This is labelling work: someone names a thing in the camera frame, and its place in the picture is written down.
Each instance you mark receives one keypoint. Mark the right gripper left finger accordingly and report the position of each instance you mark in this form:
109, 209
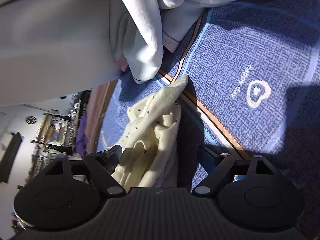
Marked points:
68, 193

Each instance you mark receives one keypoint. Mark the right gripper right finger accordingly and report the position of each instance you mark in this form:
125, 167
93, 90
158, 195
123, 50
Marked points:
251, 194

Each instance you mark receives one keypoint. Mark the cream polka dot shirt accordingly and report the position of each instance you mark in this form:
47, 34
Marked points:
149, 141

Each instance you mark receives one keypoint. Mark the purple cloth on bed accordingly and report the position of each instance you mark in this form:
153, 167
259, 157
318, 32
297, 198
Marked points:
81, 139

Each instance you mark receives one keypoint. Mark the blue plaid bed sheet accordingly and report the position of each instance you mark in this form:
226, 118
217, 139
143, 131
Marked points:
253, 88

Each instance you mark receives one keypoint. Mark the light grey blue duvet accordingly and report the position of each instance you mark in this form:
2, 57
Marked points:
52, 48

